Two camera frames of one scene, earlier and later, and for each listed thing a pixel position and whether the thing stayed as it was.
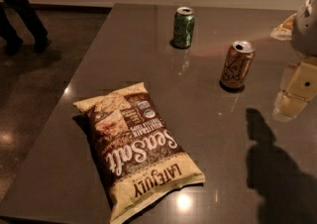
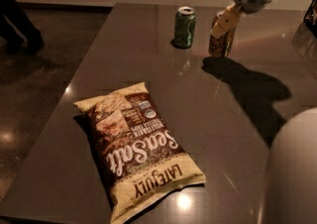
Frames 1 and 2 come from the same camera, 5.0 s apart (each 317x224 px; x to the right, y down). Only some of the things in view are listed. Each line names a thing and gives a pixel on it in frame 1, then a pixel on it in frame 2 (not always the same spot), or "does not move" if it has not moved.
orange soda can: [237, 65] → [221, 47]
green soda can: [183, 27] does not move
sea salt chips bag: [137, 162] does not move
